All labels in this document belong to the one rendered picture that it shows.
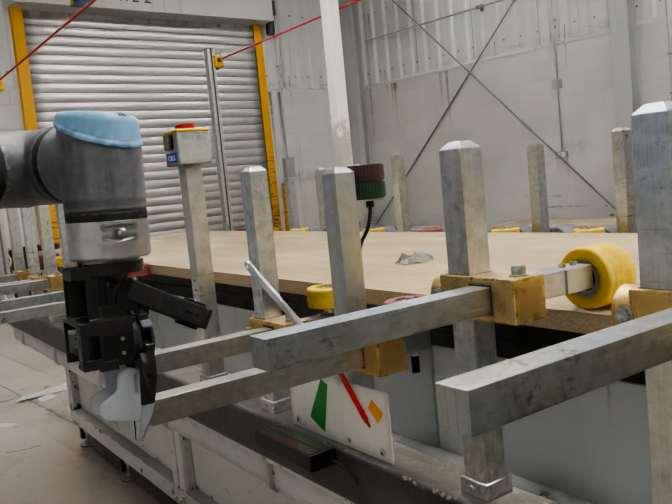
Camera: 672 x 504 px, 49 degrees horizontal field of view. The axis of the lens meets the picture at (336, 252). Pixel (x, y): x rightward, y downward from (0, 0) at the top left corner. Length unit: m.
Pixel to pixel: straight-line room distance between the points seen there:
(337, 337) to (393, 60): 10.47
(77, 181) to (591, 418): 0.72
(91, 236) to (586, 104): 8.47
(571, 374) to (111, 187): 0.52
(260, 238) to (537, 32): 8.44
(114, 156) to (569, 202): 8.59
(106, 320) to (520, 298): 0.45
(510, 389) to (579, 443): 0.63
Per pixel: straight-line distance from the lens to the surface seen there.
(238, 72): 10.37
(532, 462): 1.18
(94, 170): 0.83
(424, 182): 10.68
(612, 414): 1.06
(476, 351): 0.88
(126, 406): 0.88
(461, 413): 0.47
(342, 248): 1.05
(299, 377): 0.98
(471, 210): 0.86
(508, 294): 0.81
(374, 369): 1.02
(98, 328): 0.84
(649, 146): 0.70
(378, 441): 1.06
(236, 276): 1.71
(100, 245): 0.83
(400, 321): 0.75
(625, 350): 0.58
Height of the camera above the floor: 1.10
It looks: 6 degrees down
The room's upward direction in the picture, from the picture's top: 6 degrees counter-clockwise
